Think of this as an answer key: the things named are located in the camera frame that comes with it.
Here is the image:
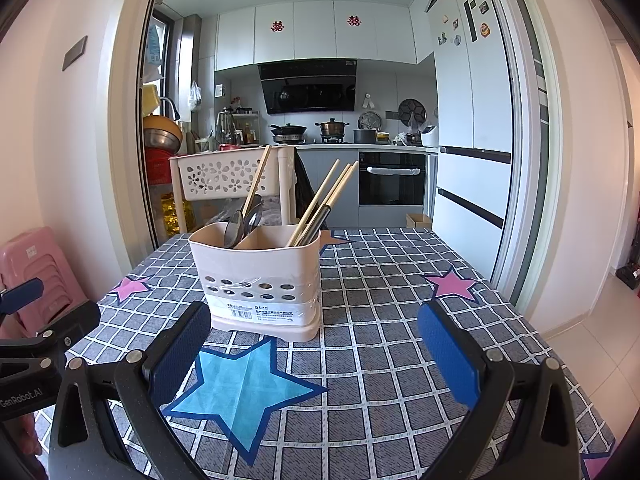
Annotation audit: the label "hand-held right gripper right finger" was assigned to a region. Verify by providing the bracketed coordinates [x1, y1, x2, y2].
[417, 300, 581, 480]

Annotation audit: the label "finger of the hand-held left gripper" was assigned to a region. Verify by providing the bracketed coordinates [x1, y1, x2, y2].
[35, 300, 102, 361]
[0, 280, 44, 316]

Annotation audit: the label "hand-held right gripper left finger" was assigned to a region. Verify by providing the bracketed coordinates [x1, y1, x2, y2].
[47, 301, 213, 480]

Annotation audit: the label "beige plastic utensil holder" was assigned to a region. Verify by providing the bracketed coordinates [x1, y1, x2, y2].
[187, 224, 323, 343]

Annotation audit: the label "black chopstick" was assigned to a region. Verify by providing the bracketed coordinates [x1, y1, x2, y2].
[300, 202, 331, 247]

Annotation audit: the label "pink plastic stool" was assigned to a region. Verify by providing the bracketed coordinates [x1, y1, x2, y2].
[0, 226, 83, 341]

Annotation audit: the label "grey checked star tablecloth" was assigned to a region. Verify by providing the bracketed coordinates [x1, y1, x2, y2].
[30, 227, 618, 480]

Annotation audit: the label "gold foil package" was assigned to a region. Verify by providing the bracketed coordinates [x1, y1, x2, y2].
[160, 192, 193, 238]

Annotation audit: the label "red container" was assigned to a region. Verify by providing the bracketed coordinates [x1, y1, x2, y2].
[145, 147, 173, 186]

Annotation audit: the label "grey kitchen counter cabinet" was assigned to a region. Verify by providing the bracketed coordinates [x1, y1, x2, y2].
[295, 142, 441, 228]

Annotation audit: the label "black built-in oven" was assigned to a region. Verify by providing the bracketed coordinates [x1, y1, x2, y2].
[357, 151, 428, 206]

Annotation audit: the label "beige perforated plastic rack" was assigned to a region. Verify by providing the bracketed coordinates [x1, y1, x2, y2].
[168, 146, 297, 231]

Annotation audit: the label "stacked metal basins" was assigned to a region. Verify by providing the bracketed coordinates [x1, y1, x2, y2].
[142, 114, 183, 152]

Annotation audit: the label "dark cloth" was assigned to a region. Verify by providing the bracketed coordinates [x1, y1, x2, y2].
[294, 149, 316, 226]

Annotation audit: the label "counter rack with bottles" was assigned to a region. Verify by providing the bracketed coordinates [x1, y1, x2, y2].
[216, 107, 261, 146]

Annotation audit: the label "white refrigerator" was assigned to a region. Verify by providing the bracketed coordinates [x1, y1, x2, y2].
[425, 0, 516, 271]

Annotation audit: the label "round black hanging pan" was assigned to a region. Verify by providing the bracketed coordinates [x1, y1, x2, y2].
[398, 98, 427, 126]

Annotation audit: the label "black wok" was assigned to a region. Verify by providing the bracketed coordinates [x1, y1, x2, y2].
[270, 124, 308, 143]

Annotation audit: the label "steel cooking pot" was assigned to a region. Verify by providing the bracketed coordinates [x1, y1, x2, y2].
[315, 118, 351, 138]

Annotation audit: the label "black range hood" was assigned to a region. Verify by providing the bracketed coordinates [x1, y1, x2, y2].
[257, 59, 358, 115]

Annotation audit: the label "group of fridge magnets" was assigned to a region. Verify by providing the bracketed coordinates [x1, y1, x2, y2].
[437, 0, 493, 48]

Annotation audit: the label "white upper kitchen cabinets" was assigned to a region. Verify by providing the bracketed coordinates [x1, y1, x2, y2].
[215, 0, 436, 72]

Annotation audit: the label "sliding door frame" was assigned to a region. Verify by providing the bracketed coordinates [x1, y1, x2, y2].
[500, 0, 566, 311]

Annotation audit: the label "grey wall switch plate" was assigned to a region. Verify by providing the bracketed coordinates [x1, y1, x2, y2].
[62, 35, 88, 72]

